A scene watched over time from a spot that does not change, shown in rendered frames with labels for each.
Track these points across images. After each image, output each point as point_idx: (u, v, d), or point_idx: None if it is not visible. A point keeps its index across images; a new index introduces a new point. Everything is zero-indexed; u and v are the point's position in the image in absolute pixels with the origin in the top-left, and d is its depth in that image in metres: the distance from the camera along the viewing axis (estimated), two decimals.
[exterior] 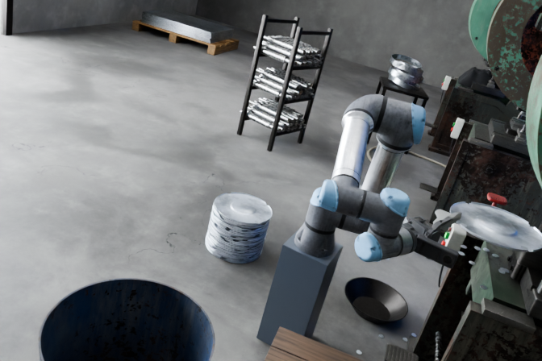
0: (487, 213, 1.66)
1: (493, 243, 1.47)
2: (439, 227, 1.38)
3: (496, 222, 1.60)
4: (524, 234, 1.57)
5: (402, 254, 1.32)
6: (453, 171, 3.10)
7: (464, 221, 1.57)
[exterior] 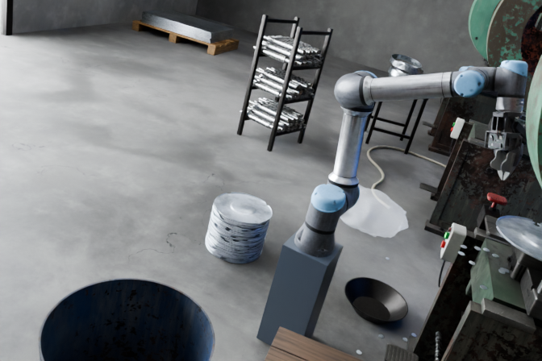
0: (518, 230, 1.60)
1: None
2: None
3: (541, 238, 1.57)
4: None
5: None
6: (453, 171, 3.10)
7: None
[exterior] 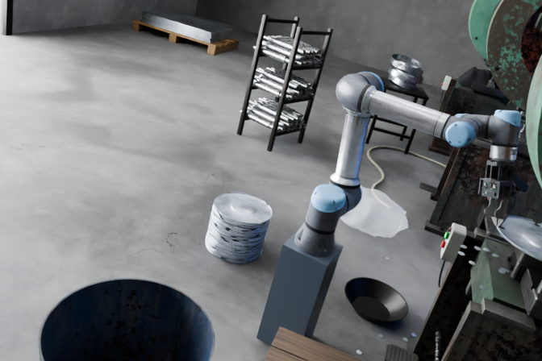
0: None
1: None
2: None
3: None
4: (530, 246, 1.51)
5: None
6: (453, 171, 3.10)
7: None
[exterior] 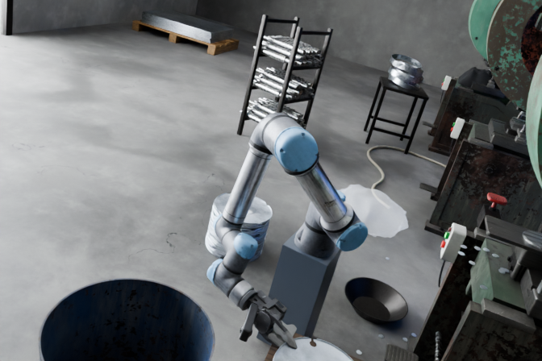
0: None
1: (345, 354, 1.49)
2: (273, 319, 1.46)
3: None
4: None
5: (231, 300, 1.54)
6: (453, 171, 3.10)
7: None
